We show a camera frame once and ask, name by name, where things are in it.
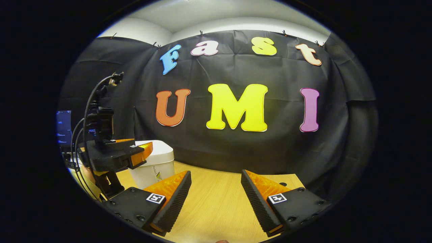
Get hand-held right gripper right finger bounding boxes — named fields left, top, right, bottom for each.
left=241, top=169, right=333, bottom=237

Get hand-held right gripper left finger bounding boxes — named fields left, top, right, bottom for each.
left=101, top=170, right=192, bottom=237

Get white desktop garbage bin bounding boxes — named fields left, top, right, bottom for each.
left=128, top=140, right=175, bottom=190

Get wooden desktop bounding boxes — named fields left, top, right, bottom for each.
left=69, top=160, right=306, bottom=243

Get computer monitor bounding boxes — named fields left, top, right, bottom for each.
left=56, top=110, right=72, bottom=147

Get black backdrop cloth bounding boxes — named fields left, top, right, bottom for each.
left=59, top=30, right=378, bottom=203

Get black cable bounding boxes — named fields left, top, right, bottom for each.
left=83, top=72, right=124, bottom=169
left=70, top=117, right=102, bottom=200

